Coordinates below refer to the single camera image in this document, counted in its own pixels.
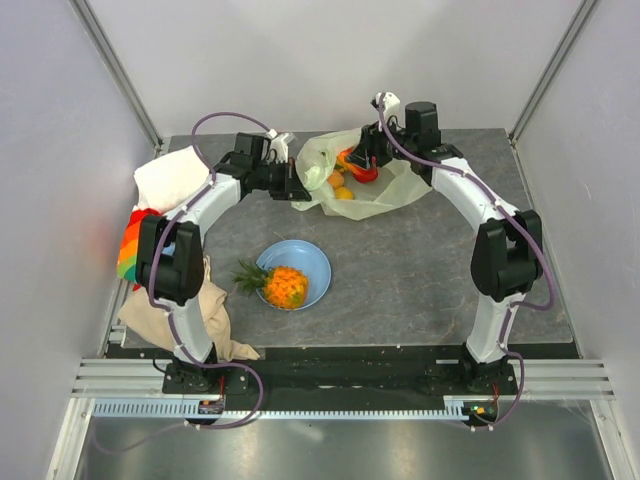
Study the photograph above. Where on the yellow fake pear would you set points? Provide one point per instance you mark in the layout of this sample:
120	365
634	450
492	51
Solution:
336	180

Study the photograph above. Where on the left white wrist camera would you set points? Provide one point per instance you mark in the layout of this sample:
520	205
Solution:
278	149

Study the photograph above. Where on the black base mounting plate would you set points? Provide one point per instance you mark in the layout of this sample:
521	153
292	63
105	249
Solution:
351	378

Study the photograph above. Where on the white folded towel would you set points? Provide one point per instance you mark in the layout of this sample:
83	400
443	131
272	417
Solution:
169	180

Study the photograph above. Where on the left aluminium corner post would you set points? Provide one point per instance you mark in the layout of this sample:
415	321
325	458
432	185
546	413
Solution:
106	51

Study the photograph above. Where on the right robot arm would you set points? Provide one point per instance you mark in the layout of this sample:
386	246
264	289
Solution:
506	258

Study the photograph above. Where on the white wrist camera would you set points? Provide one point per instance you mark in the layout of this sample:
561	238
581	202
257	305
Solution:
387	104
278	149

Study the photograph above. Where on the red yellow fake mango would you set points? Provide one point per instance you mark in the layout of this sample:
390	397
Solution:
359	175

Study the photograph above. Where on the grey slotted cable duct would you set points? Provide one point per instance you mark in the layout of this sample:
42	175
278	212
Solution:
206	409

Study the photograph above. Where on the blue plastic plate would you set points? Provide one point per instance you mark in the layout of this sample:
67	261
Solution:
305	257

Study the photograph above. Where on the aluminium corner post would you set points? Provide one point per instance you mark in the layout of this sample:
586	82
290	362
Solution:
106	51
558	58

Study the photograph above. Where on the fake pineapple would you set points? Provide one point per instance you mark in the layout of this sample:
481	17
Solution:
282	287

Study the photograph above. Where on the right aluminium corner post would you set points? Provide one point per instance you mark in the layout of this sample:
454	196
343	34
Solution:
558	58

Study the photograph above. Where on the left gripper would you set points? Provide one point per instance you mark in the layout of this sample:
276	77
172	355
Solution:
291	188

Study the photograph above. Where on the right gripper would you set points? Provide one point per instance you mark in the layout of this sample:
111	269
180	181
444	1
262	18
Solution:
371	141

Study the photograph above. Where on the small orange fake fruit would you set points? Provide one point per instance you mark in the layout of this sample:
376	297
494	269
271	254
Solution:
343	193

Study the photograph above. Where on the pale green plastic bag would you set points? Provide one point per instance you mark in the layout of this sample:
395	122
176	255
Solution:
395	187

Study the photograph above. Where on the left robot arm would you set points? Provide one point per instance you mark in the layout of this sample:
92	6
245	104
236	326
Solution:
170	259

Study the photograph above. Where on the beige crumpled cloth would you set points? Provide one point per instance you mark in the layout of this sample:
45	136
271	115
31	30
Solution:
151	324

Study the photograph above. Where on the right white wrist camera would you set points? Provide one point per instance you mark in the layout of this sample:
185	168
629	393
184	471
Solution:
387	104

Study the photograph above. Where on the rainbow striped cloth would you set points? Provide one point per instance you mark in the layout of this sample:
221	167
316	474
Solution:
127	257

